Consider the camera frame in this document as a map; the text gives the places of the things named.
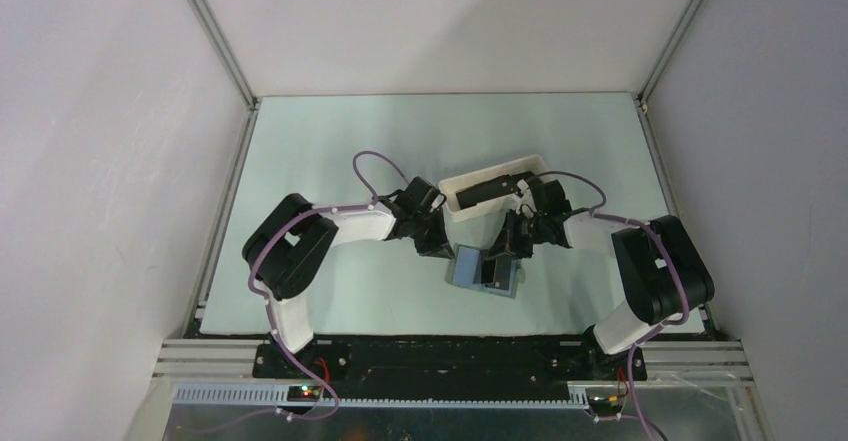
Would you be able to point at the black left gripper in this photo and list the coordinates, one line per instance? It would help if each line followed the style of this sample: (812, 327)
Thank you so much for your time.
(438, 246)

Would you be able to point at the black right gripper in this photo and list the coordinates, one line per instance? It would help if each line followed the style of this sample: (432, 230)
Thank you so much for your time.
(507, 241)

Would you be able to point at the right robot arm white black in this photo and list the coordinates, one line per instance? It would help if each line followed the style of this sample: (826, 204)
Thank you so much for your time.
(662, 273)

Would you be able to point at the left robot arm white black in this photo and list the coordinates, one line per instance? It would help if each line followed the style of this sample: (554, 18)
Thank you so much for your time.
(286, 251)

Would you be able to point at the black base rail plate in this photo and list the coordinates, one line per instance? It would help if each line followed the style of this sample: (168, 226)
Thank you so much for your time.
(450, 368)

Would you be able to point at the black credit card in bin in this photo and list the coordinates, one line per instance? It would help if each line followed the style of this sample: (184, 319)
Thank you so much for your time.
(500, 186)

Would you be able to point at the white plastic bin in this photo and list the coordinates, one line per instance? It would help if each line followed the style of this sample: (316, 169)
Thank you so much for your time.
(450, 186)

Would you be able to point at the black credit card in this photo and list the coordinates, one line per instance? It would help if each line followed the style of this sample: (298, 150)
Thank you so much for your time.
(500, 186)
(497, 273)

